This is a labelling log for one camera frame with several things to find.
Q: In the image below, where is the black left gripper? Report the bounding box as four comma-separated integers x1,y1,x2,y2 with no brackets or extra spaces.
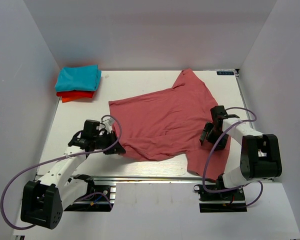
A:
93,130,127,155

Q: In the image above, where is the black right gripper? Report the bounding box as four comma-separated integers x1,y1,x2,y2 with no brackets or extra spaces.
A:
200,121,230,151

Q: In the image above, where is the pink red t-shirt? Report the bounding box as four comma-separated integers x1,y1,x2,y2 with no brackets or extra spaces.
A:
107,69,234,177

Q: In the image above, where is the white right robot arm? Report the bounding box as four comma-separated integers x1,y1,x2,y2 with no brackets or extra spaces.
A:
200,105,283,200

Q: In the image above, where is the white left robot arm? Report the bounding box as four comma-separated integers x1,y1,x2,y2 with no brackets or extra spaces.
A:
20,115,126,230

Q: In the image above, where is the folded red orange t-shirt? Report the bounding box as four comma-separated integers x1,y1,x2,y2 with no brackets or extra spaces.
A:
56,90,95,103

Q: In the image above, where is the folded teal t-shirt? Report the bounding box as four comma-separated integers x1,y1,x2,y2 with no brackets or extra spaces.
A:
54,65,102,92

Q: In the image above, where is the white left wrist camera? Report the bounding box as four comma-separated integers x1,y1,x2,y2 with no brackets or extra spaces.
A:
99,117,115,132

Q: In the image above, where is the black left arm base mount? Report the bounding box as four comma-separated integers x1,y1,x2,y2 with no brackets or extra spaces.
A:
64,174,115,212

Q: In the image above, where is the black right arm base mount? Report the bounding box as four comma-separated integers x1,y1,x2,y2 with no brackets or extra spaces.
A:
193,184,247,213

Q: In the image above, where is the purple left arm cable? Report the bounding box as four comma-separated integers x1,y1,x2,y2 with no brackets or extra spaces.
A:
0,114,123,230

